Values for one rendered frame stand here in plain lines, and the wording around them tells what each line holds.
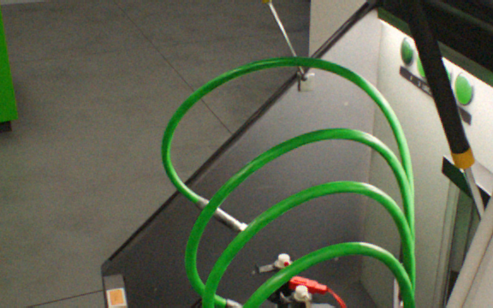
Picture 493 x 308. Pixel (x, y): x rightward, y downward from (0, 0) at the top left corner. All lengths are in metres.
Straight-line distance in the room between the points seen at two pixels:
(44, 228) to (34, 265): 0.29
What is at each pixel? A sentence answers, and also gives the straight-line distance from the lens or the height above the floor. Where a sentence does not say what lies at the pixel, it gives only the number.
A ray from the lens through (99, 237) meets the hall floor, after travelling 3.30.
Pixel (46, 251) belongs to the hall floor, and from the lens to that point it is 3.26.
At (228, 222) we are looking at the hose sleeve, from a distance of 1.12.
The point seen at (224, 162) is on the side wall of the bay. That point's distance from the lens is 1.32.
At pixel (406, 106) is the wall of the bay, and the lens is 1.26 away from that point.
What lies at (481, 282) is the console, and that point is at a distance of 0.68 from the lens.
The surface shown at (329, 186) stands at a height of 1.36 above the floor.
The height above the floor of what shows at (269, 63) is 1.43.
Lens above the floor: 1.75
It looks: 26 degrees down
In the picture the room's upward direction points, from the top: straight up
